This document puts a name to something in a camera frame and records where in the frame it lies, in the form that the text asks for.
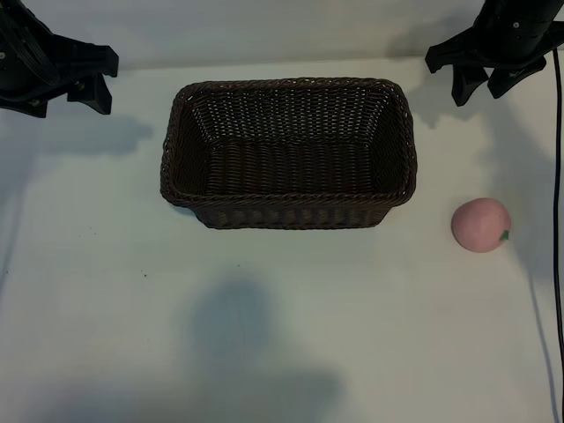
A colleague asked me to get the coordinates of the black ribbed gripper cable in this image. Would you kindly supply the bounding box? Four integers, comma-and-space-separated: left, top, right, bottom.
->
0, 8, 61, 89

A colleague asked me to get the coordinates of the pink peach with green leaf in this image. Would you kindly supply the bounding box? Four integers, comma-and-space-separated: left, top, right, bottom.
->
450, 197, 513, 255

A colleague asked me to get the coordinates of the dark brown woven basket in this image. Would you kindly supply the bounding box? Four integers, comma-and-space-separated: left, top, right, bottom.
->
159, 78, 418, 231

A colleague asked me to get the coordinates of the thin black cable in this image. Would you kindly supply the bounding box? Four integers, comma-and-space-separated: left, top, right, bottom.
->
552, 48, 564, 367

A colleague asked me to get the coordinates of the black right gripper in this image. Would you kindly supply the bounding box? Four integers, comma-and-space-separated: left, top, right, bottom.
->
424, 19, 564, 108

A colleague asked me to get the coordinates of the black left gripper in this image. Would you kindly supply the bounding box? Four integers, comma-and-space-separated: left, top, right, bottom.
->
0, 0, 120, 119

